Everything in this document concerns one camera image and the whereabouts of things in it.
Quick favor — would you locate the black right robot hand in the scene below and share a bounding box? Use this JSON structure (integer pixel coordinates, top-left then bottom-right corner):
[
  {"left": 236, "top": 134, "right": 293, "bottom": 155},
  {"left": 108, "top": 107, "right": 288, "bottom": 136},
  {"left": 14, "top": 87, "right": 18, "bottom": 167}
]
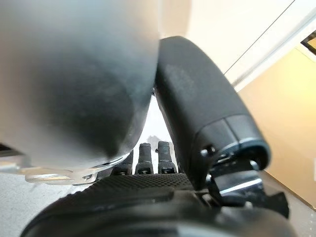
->
[{"left": 21, "top": 36, "right": 298, "bottom": 237}]

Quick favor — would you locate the dark framed object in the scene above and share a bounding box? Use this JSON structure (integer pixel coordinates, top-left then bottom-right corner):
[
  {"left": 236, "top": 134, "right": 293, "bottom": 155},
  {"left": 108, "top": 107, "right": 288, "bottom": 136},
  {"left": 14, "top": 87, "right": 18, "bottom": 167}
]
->
[{"left": 300, "top": 34, "right": 316, "bottom": 50}]

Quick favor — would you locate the silver drink can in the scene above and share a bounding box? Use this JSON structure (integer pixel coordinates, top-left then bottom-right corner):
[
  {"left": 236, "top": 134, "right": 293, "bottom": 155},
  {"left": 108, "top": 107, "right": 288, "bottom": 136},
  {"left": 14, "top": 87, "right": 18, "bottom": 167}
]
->
[{"left": 0, "top": 0, "right": 165, "bottom": 186}]

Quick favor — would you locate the light wooden cabinet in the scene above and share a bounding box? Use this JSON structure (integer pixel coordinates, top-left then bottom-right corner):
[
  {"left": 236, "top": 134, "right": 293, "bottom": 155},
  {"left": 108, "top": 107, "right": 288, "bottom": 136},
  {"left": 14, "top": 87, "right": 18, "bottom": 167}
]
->
[{"left": 234, "top": 43, "right": 316, "bottom": 210}]

